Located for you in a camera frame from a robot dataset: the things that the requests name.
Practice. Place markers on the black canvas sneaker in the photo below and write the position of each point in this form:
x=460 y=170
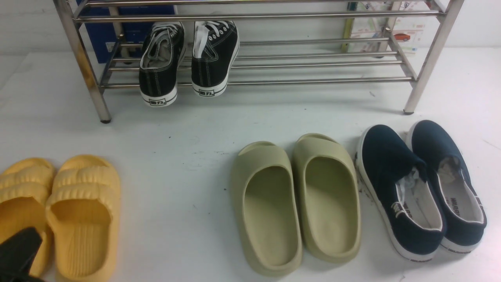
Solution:
x=162 y=50
x=215 y=47

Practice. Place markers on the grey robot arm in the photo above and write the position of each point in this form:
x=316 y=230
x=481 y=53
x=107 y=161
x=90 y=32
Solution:
x=17 y=255

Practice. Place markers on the stainless steel shoe rack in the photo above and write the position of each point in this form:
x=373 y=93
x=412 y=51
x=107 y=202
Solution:
x=445 y=15

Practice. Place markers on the left navy slip-on shoe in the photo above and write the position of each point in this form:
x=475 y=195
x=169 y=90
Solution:
x=398 y=182

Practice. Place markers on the navy slip-on shoe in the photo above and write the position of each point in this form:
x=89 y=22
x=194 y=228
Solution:
x=398 y=182
x=449 y=178

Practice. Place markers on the blue box behind rack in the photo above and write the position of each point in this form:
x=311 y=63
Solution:
x=103 y=35

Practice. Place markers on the right navy slip-on shoe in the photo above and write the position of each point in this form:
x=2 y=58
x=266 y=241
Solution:
x=449 y=178

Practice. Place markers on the left olive green slipper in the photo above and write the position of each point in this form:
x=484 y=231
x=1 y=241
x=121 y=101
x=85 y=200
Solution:
x=263 y=198

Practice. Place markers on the olive green slipper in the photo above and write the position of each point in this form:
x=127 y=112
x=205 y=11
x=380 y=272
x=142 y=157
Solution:
x=328 y=201
x=263 y=198

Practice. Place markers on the right olive green slipper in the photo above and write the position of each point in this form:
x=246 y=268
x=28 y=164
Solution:
x=328 y=201

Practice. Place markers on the right yellow ridged slipper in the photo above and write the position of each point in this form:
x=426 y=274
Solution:
x=83 y=212

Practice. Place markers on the yellow ridged slipper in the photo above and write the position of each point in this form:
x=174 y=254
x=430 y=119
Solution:
x=25 y=187
x=83 y=212

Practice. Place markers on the left yellow ridged slipper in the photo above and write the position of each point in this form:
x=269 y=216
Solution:
x=25 y=187

